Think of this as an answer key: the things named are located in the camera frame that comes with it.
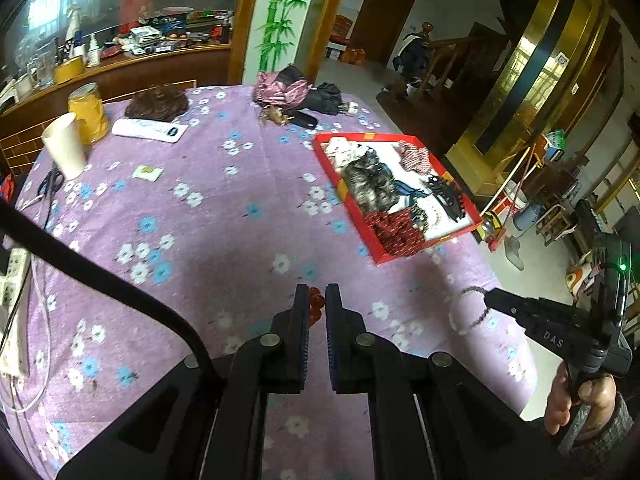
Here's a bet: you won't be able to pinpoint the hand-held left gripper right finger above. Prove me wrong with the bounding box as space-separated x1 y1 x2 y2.
325 283 587 480

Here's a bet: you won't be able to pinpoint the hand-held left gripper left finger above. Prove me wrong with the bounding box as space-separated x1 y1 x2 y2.
57 283 311 480

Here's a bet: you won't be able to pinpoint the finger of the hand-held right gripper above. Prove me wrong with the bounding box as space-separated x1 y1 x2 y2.
483 287 549 335

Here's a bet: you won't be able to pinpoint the red bead bracelet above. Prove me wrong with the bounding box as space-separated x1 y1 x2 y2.
308 286 327 325

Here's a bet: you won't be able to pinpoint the white bead bracelet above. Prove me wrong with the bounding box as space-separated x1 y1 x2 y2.
448 285 494 337

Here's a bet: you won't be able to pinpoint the red sequin scrunchie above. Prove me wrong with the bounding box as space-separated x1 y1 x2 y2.
367 208 427 257

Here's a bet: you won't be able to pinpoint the brown bead bracelet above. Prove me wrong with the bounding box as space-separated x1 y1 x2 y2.
410 202 446 234

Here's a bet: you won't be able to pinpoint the black claw hair clip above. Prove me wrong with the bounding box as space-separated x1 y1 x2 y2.
424 174 474 222

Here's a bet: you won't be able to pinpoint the black mesh scrunchie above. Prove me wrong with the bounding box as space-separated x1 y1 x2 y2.
345 156 399 214

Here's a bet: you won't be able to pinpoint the red tray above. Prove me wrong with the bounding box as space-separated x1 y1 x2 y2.
312 132 485 266

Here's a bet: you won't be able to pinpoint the person's right forearm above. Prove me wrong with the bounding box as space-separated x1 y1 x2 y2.
555 392 637 467

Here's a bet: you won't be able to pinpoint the person's right hand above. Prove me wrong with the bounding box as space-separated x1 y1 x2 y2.
543 362 622 436

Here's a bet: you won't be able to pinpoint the brooms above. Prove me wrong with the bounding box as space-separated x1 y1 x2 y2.
481 144 542 242

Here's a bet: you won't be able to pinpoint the purple floral tablecloth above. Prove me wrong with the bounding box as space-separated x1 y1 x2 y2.
0 85 539 480

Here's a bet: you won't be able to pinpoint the red white striped scrunchie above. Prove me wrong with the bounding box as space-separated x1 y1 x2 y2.
397 141 432 176

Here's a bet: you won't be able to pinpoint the small wooden figurine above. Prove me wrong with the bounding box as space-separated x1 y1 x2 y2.
258 106 291 126

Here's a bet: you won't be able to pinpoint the wooden staircase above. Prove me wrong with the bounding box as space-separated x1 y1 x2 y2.
377 22 507 152

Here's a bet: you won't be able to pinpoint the pink folded umbrella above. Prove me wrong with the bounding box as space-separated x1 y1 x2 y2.
252 65 311 110

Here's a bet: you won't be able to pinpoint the gold pillar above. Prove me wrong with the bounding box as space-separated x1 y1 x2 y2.
446 0 624 197

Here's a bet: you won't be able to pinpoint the white remote control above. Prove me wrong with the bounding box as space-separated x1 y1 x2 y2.
111 118 190 144

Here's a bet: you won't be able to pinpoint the dark jacket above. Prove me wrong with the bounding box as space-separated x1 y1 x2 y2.
392 32 432 82

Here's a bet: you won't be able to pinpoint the brown wig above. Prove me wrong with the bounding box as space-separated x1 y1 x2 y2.
124 85 190 124

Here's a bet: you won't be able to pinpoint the white power strip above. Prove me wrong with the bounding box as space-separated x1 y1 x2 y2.
0 247 32 379

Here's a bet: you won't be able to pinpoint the orange boxes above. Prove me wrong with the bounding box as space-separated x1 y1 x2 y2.
326 15 369 67

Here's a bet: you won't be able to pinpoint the white paper cup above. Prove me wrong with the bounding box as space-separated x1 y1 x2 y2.
41 112 89 181

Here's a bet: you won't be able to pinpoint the yellow can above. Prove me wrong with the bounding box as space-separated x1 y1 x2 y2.
67 82 110 146

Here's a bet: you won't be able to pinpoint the wooden counter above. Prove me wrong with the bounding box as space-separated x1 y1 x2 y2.
0 42 234 176

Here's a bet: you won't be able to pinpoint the brown wooden door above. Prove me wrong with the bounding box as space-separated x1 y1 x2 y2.
350 0 423 69

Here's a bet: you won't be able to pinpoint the yellow box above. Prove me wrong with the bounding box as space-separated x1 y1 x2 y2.
54 56 85 85

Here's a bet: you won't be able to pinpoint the glass mug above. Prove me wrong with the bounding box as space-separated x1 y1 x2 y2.
31 52 56 89

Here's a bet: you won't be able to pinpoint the white spray bottle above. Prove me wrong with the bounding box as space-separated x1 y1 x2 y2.
65 4 84 59

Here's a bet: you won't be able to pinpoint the black cable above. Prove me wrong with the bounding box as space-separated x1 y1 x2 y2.
0 200 222 382

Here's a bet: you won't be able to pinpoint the white cable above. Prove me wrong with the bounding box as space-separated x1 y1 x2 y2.
0 260 54 414

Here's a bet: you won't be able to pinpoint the green bamboo wall decal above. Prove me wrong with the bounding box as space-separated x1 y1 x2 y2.
256 0 314 74

